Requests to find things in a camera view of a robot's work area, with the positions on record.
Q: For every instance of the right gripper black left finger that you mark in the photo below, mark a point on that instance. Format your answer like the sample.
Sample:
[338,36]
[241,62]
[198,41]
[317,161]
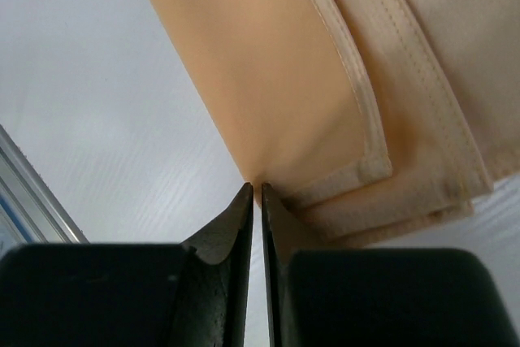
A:
[192,293]

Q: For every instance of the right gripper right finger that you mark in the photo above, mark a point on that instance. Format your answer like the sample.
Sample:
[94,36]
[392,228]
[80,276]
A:
[321,295]

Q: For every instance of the peach satin napkin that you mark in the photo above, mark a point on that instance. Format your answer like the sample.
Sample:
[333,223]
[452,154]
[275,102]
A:
[370,118]

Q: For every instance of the aluminium front rail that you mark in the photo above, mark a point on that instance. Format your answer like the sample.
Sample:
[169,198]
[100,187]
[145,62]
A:
[29,211]

